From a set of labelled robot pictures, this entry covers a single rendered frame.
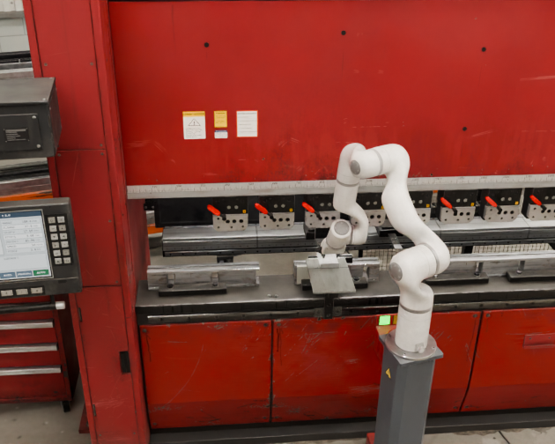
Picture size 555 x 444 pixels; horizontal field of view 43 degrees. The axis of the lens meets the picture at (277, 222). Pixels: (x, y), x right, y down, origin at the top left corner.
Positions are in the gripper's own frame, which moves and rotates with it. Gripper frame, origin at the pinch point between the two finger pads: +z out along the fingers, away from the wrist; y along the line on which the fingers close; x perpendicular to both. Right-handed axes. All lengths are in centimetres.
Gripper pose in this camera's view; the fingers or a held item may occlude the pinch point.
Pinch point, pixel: (330, 254)
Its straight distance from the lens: 311.1
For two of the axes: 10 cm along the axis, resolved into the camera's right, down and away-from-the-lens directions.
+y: -10.0, 0.3, -0.9
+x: 0.6, 9.3, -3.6
